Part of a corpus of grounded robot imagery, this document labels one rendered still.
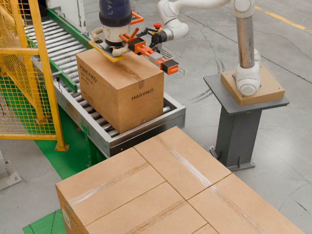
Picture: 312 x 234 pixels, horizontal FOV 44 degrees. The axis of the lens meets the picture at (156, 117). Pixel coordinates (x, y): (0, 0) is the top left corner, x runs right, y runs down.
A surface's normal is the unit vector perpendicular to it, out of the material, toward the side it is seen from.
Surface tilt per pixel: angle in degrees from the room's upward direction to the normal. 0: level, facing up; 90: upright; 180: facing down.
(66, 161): 0
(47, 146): 0
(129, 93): 90
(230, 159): 90
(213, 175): 0
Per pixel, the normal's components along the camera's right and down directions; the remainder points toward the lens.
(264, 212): 0.00, -0.78
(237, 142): 0.27, 0.60
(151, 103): 0.60, 0.51
